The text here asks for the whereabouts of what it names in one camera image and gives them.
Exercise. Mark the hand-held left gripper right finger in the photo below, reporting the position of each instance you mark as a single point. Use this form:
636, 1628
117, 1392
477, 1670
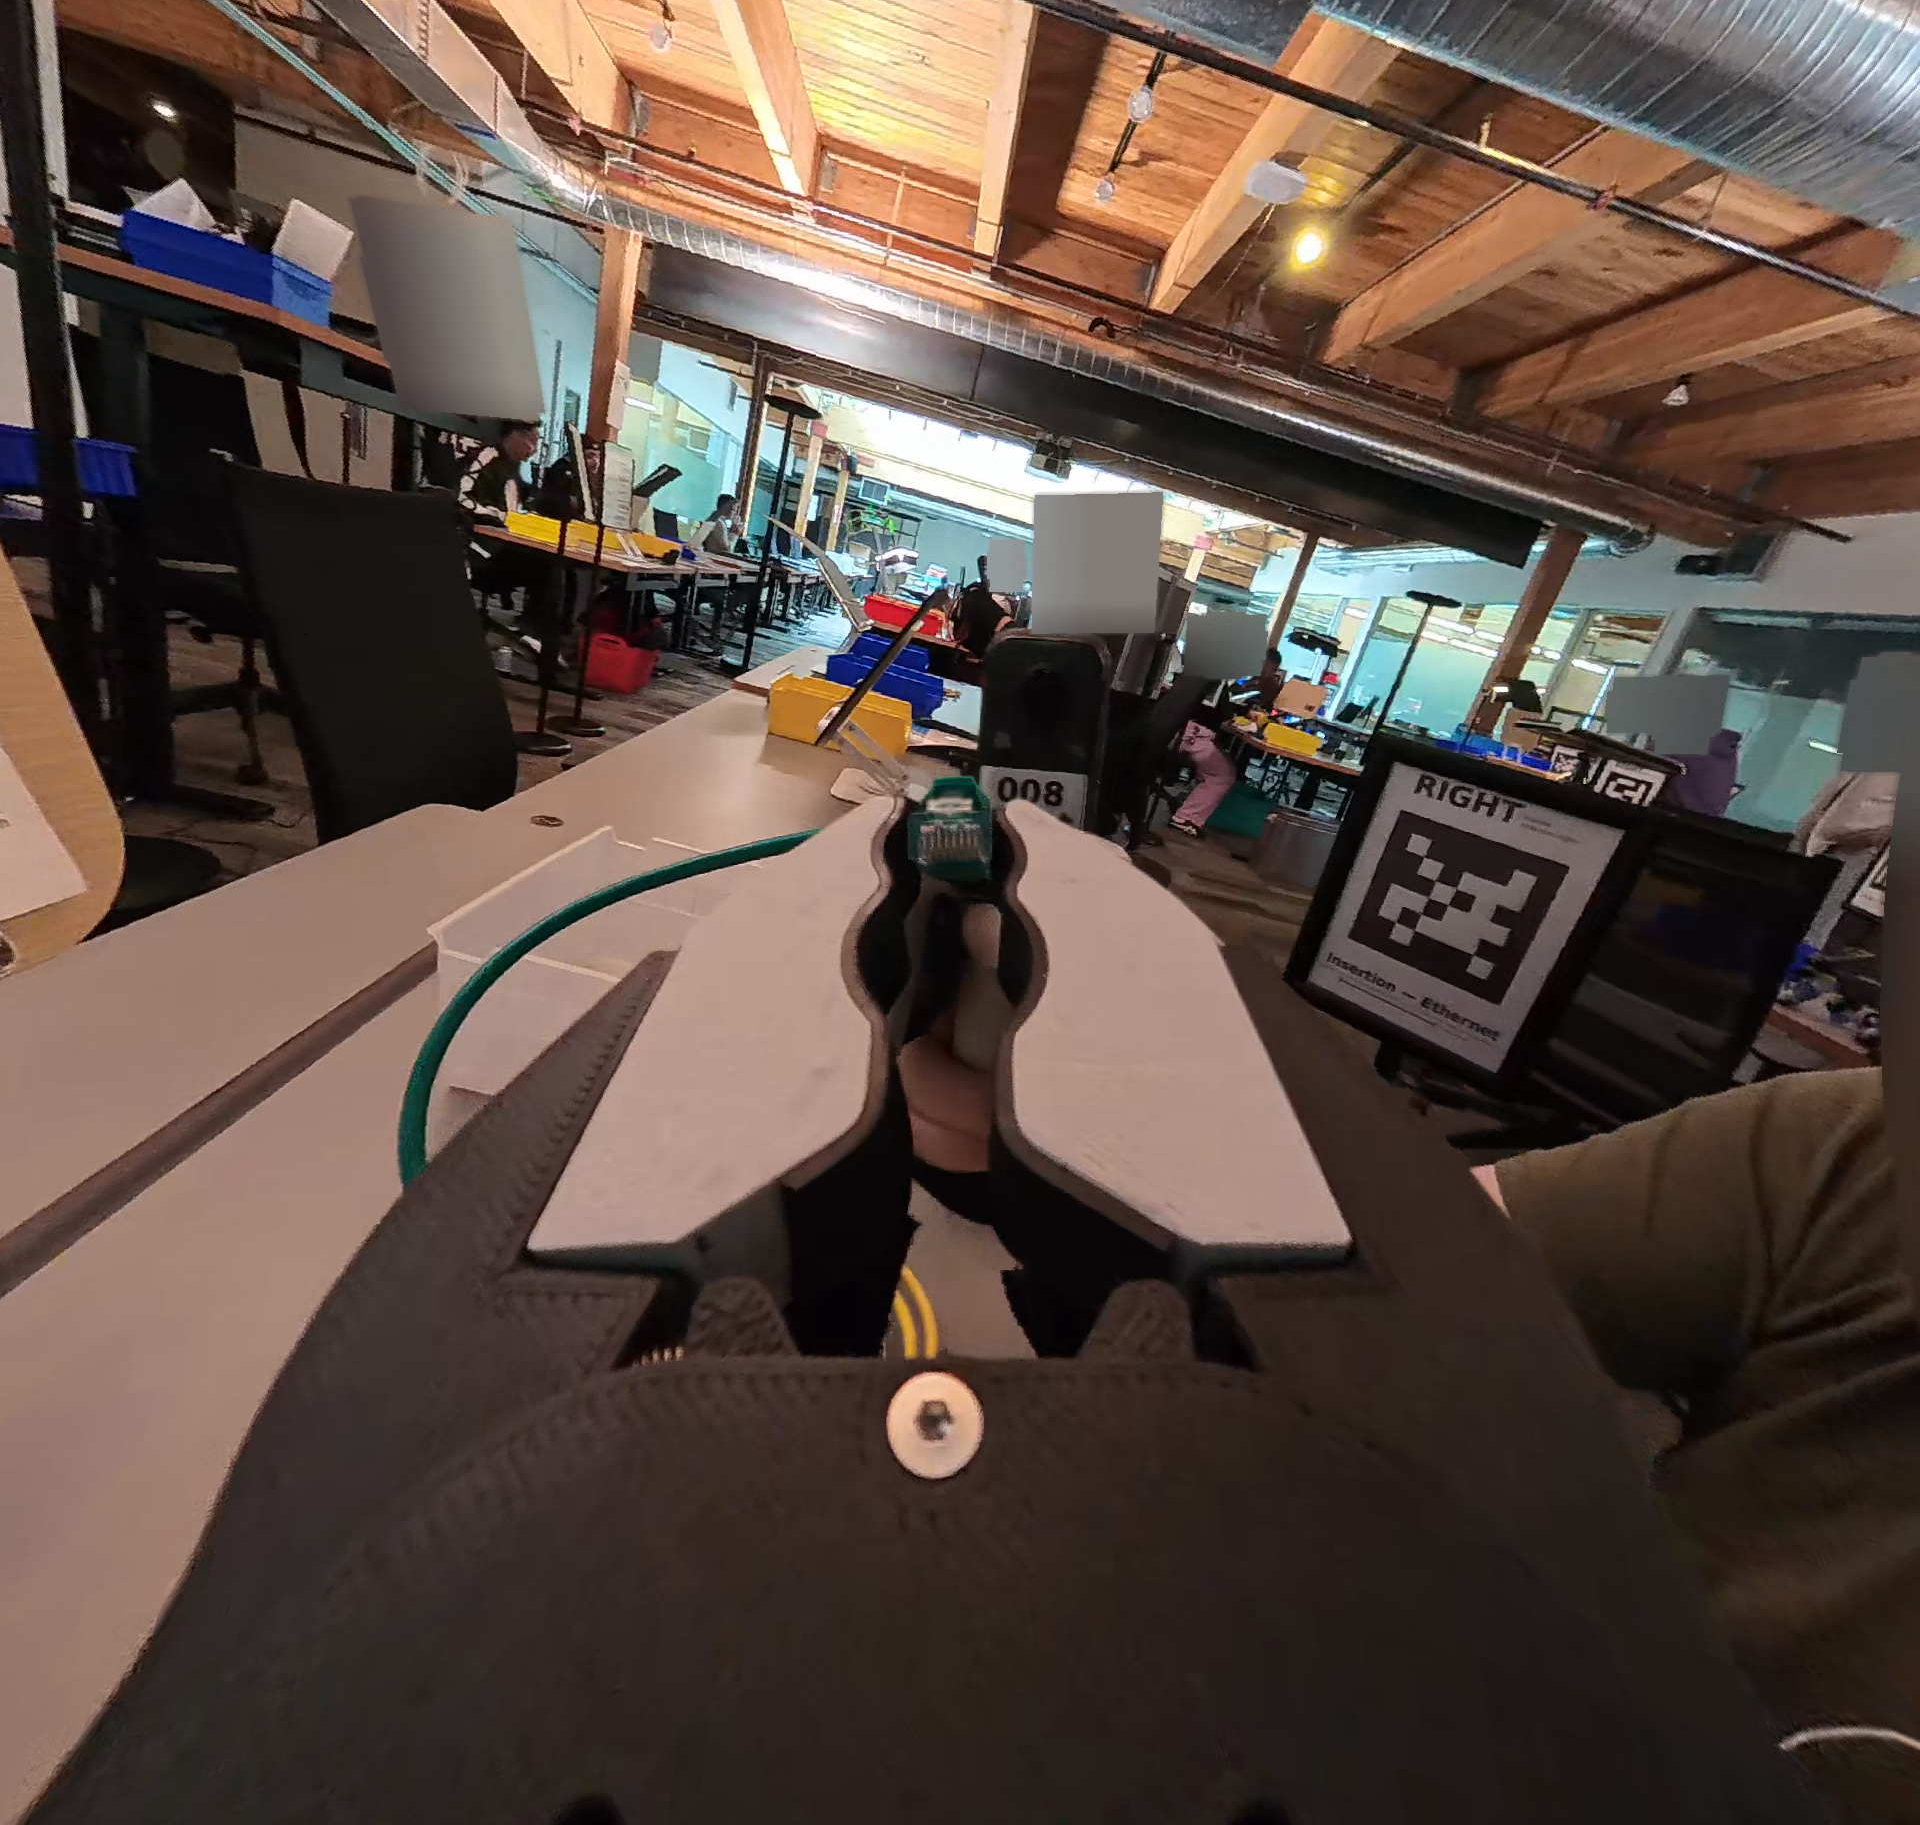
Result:
1167, 1071

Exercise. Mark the silver ventilation duct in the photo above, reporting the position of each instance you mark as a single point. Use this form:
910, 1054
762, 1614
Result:
1578, 10

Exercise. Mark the person's right hand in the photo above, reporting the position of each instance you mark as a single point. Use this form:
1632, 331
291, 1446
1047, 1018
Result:
941, 1103

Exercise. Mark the small yellow storage bin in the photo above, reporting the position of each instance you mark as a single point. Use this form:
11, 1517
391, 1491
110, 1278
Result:
832, 712

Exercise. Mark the person's olive clothing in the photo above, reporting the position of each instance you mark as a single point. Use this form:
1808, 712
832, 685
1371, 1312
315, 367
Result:
1770, 1333

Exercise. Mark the clear acrylic stand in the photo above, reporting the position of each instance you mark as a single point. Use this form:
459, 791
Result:
537, 957

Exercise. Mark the instruction sheet on stand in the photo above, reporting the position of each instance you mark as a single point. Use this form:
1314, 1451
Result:
47, 747

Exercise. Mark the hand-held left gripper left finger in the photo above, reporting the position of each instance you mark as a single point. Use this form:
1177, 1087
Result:
750, 1048

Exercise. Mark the marker sign on easel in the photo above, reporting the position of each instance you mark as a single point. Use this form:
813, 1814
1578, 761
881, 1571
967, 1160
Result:
1473, 915

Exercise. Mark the black office chair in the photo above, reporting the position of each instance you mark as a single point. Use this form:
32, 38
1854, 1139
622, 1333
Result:
380, 652

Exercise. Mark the red floor crate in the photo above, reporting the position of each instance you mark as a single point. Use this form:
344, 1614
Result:
622, 669

